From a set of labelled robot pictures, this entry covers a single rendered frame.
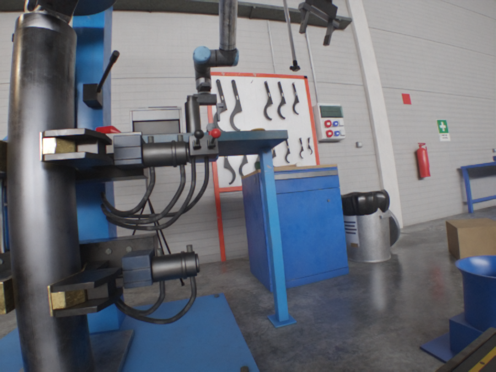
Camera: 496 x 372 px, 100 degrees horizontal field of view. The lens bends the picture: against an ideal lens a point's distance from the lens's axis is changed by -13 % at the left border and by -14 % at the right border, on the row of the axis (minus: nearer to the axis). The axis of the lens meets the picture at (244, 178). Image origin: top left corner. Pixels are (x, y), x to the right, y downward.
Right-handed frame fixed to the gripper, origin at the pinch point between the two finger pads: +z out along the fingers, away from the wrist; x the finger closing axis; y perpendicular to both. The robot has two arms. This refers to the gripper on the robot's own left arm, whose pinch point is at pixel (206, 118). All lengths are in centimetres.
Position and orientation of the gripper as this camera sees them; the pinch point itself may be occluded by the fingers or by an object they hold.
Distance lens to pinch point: 135.5
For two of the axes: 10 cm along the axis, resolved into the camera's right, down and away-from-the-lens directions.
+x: -9.6, 0.8, -2.6
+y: -2.5, 1.2, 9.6
